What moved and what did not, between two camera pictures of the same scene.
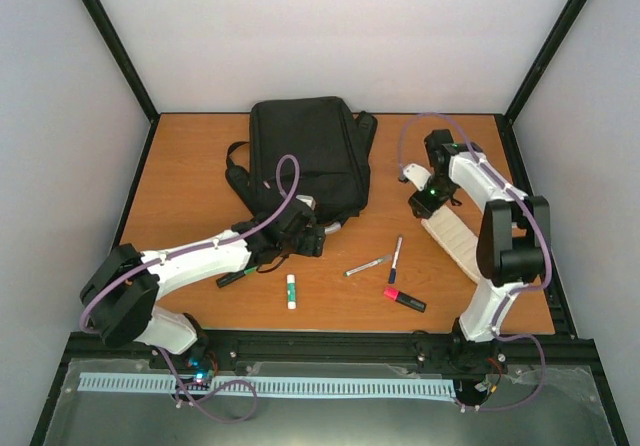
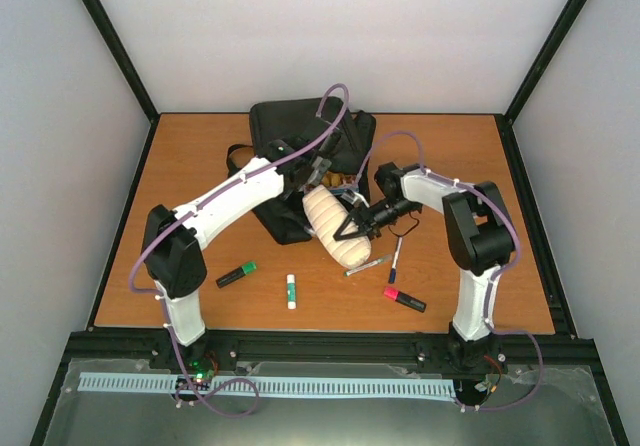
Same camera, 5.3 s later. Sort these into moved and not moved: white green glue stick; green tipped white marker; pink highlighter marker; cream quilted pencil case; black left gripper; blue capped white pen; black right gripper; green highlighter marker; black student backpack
Moved: black left gripper; black right gripper; cream quilted pencil case
Not moved: pink highlighter marker; blue capped white pen; green highlighter marker; green tipped white marker; black student backpack; white green glue stick
